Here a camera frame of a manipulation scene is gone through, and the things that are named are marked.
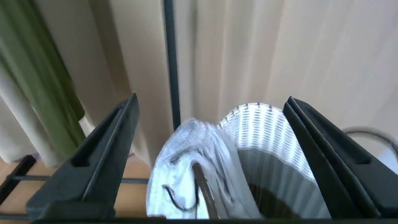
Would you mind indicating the black clothes rack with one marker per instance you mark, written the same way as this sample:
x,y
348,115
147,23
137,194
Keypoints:
x,y
171,62

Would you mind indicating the white laundry basket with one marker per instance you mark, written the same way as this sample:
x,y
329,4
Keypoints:
x,y
267,133

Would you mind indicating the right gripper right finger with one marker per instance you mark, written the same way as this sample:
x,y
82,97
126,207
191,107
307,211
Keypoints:
x,y
348,180

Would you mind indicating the green printed t-shirt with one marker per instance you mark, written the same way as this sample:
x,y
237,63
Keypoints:
x,y
40,77

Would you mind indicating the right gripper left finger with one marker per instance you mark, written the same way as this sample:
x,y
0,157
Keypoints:
x,y
93,174

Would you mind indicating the pale grey garment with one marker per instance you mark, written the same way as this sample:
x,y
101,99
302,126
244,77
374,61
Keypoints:
x,y
180,161

